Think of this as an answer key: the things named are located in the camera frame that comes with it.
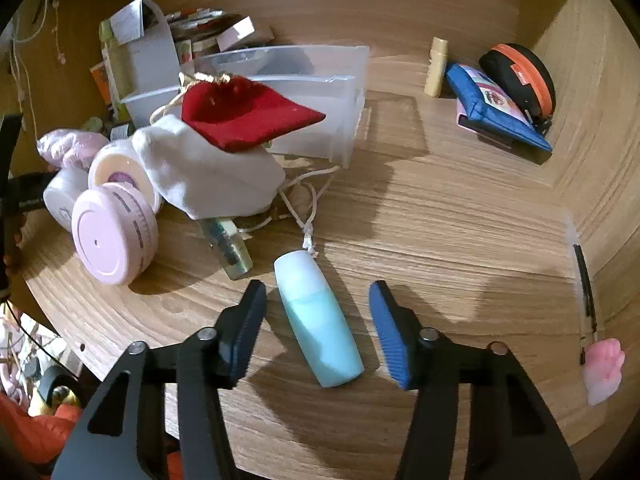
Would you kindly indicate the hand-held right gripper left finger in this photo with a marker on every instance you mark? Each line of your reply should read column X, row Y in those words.
column 250, row 330

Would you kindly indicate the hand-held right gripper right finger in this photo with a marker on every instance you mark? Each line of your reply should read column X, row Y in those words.
column 392, row 340

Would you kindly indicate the white round jar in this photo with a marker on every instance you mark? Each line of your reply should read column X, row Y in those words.
column 60, row 200

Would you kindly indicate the light blue bottle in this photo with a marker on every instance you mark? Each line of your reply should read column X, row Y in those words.
column 320, row 330

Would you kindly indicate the pink round jar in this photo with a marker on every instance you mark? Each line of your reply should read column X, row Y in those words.
column 110, row 240

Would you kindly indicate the clear plastic bin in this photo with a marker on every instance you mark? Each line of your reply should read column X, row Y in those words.
column 320, row 110

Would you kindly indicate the small clear bottle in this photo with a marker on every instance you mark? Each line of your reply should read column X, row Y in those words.
column 232, row 252

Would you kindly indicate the cream round jar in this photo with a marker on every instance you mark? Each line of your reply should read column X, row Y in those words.
column 120, row 170

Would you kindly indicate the orange packet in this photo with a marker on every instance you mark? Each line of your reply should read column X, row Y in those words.
column 101, row 82

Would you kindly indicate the white paper bag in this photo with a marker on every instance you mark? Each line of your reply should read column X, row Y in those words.
column 150, row 60

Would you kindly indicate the black pen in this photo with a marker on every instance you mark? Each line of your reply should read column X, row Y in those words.
column 585, row 285

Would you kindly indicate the pink paw toy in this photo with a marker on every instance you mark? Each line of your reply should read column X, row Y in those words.
column 602, row 370

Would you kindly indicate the stack of books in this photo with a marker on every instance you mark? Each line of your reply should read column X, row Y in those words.
column 200, row 30

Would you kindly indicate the person's orange jacket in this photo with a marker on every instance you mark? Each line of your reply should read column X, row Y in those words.
column 35, row 430

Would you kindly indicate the blue zip pouch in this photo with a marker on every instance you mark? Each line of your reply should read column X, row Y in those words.
column 495, row 110

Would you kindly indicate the small white box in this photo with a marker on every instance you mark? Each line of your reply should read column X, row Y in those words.
column 235, row 31

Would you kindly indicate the cream tube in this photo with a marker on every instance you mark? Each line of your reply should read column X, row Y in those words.
column 435, row 67

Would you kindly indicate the black orange round case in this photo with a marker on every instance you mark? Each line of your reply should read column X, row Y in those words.
column 525, row 80

